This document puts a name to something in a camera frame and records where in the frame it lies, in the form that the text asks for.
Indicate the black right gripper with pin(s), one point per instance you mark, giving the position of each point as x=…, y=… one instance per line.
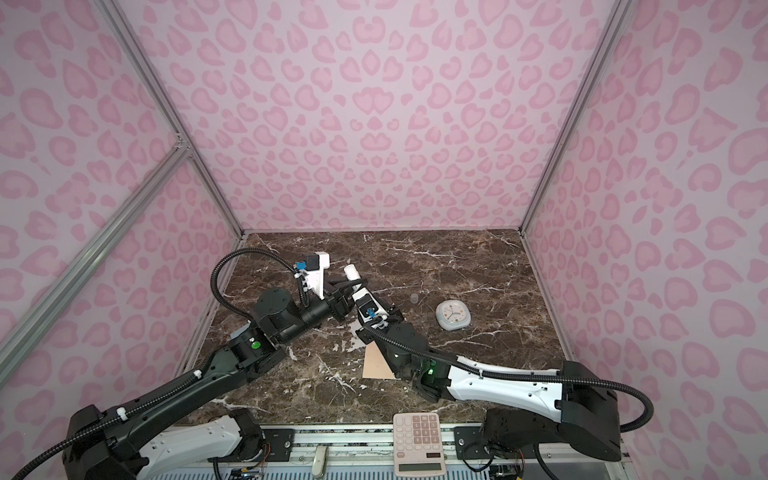
x=365, y=335

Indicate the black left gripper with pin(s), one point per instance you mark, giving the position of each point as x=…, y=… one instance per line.
x=338, y=299

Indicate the white glue stick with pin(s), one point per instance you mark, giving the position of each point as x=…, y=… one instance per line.
x=351, y=272

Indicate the peach pink envelope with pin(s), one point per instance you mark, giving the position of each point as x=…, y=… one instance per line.
x=375, y=365

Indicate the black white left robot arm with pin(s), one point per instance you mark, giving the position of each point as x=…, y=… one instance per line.
x=139, y=439

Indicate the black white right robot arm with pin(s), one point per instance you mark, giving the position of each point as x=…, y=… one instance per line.
x=568, y=405

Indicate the small white alarm clock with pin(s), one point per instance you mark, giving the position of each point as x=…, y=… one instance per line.
x=453, y=315

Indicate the pink white calculator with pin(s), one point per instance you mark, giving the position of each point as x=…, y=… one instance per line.
x=417, y=446

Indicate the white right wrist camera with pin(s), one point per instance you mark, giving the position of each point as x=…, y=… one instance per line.
x=370, y=311

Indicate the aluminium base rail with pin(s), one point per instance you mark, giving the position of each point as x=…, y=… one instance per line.
x=358, y=452

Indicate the white clip on rail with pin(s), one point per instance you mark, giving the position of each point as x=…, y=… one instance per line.
x=318, y=467

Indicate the diagonal aluminium frame bar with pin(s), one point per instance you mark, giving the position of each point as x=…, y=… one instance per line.
x=39, y=319

